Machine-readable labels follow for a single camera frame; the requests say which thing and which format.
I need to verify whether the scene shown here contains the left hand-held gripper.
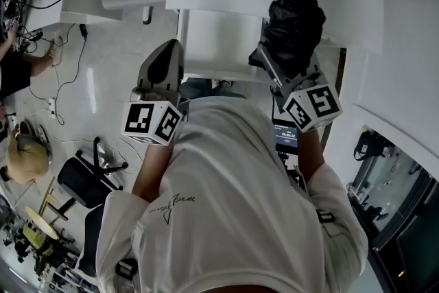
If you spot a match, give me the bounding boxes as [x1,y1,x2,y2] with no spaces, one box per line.
[120,38,190,148]

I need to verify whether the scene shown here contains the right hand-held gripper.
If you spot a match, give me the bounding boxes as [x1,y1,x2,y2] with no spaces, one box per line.
[248,42,344,132]

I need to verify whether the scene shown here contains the white drawer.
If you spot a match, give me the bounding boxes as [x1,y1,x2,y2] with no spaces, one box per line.
[176,8,272,83]

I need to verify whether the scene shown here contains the person's right forearm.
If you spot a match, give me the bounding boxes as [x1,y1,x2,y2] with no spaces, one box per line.
[296,126,325,183]

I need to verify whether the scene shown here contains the person's left forearm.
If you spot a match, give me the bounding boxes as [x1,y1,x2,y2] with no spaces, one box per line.
[132,142,176,198]

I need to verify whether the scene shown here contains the person's blue jeans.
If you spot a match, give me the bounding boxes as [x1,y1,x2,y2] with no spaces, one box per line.
[180,77,248,100]

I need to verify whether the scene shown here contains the black display device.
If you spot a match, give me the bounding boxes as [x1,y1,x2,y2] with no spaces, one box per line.
[273,119,300,150]

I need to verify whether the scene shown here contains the black office chair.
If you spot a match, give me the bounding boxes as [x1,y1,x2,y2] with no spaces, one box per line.
[56,136,130,277]

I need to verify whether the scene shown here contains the person's white shirt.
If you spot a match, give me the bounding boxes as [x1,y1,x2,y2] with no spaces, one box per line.
[95,95,370,293]

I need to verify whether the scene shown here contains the round wooden stool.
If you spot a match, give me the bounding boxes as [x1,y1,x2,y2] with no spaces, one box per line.
[25,176,60,240]

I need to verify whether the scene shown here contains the yellow-green plastic object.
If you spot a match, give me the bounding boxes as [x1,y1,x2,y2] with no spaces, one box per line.
[22,224,45,250]

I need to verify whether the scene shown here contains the black floor cable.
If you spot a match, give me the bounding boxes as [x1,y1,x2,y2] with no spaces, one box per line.
[29,34,86,126]

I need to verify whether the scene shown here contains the black bag with strap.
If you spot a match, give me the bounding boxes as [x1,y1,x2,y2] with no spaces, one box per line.
[353,129,388,162]

